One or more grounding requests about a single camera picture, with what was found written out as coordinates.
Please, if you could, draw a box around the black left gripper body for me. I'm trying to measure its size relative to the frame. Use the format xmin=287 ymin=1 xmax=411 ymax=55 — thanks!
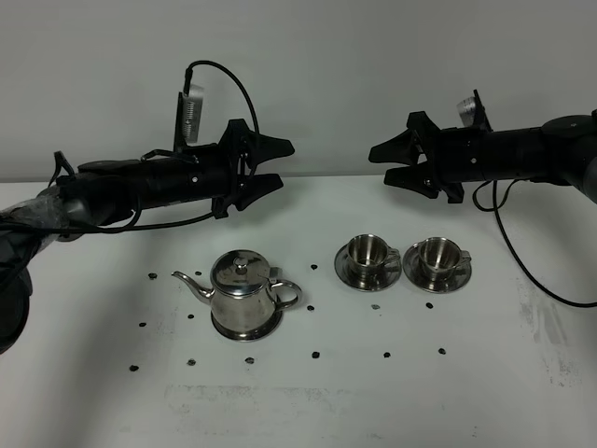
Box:
xmin=139 ymin=119 xmax=252 ymax=212

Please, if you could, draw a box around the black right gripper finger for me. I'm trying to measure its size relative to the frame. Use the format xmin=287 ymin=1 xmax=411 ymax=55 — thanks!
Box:
xmin=383 ymin=161 xmax=438 ymax=199
xmin=368 ymin=130 xmax=421 ymax=164

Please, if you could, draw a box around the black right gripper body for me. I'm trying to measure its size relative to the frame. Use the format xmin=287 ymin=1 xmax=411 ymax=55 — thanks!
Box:
xmin=407 ymin=111 xmax=487 ymax=203

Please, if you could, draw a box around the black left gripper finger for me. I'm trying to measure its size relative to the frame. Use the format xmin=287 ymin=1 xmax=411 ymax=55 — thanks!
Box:
xmin=247 ymin=133 xmax=294 ymax=168
xmin=237 ymin=174 xmax=283 ymax=210

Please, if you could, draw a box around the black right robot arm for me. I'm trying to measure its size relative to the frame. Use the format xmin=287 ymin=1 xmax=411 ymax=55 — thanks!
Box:
xmin=368 ymin=112 xmax=596 ymax=203

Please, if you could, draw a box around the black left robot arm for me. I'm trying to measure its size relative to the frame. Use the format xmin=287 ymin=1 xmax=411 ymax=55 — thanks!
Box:
xmin=1 ymin=119 xmax=295 ymax=351

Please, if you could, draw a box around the right stainless steel teacup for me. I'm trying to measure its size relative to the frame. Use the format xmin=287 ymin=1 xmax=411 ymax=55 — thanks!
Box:
xmin=417 ymin=237 xmax=472 ymax=280

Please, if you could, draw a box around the stainless steel teacup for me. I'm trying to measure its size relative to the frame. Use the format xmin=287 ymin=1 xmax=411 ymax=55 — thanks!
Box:
xmin=346 ymin=234 xmax=400 ymax=276
xmin=417 ymin=237 xmax=472 ymax=280

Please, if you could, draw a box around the left stainless steel teacup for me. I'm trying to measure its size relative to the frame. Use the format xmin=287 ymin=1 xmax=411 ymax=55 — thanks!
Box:
xmin=346 ymin=234 xmax=400 ymax=276

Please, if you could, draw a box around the right stainless steel saucer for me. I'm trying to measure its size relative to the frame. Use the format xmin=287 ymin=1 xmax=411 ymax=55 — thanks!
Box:
xmin=403 ymin=243 xmax=472 ymax=294

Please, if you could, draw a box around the left stainless steel saucer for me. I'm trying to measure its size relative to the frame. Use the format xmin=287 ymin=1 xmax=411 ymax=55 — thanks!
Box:
xmin=334 ymin=245 xmax=402 ymax=292

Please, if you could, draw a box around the teapot stainless steel saucer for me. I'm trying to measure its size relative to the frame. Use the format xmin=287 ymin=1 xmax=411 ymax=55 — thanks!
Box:
xmin=210 ymin=311 xmax=283 ymax=343

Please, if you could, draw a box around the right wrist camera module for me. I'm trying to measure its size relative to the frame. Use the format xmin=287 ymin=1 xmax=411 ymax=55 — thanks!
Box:
xmin=457 ymin=90 xmax=493 ymax=133

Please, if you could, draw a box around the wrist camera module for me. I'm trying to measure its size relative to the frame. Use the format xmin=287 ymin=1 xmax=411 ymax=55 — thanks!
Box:
xmin=174 ymin=84 xmax=204 ymax=152
xmin=457 ymin=90 xmax=493 ymax=133

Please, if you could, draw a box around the black right camera cable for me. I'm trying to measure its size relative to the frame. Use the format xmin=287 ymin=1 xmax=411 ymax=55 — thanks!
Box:
xmin=471 ymin=177 xmax=597 ymax=308

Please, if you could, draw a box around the black camera cable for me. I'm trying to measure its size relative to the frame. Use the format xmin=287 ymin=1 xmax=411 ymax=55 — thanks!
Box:
xmin=471 ymin=177 xmax=597 ymax=308
xmin=55 ymin=59 xmax=260 ymax=233

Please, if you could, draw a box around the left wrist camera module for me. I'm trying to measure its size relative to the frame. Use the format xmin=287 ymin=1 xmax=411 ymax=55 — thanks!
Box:
xmin=174 ymin=84 xmax=204 ymax=152

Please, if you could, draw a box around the black left camera cable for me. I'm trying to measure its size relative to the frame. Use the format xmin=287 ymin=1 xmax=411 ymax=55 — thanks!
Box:
xmin=55 ymin=59 xmax=260 ymax=233

